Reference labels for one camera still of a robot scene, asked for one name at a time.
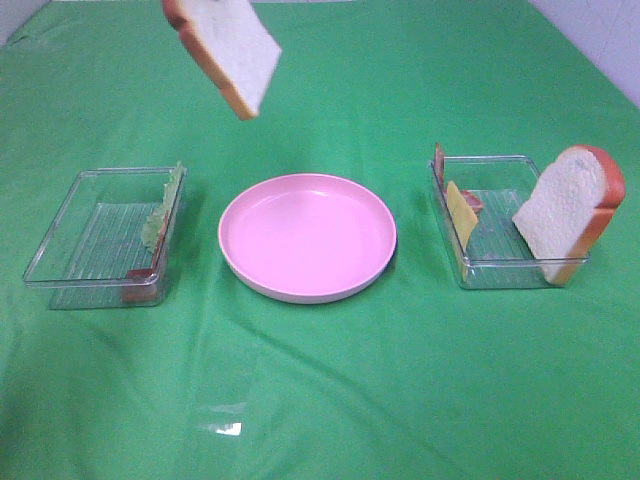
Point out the left clear plastic tray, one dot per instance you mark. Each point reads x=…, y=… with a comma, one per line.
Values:
x=95, y=238

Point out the pink round plate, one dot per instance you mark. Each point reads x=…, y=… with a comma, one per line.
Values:
x=307, y=238

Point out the ham slice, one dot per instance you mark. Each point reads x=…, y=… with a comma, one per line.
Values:
x=439, y=165

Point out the clear plastic film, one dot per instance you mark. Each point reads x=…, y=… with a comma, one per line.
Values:
x=222, y=387

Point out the yellow cheese slice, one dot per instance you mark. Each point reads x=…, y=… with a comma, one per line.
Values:
x=464, y=207

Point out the bacon strip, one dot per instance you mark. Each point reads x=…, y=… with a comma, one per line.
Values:
x=146, y=281

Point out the green table cloth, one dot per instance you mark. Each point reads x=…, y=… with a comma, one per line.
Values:
x=413, y=378

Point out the clear plastic tray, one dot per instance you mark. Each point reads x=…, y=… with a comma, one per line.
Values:
x=496, y=256
x=95, y=238

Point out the green lettuce leaf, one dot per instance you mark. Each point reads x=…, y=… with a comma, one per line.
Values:
x=156, y=222

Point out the right clear plastic tray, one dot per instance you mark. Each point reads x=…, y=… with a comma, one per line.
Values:
x=496, y=256

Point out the bread slice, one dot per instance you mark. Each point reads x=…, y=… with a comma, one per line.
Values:
x=231, y=46
x=572, y=203

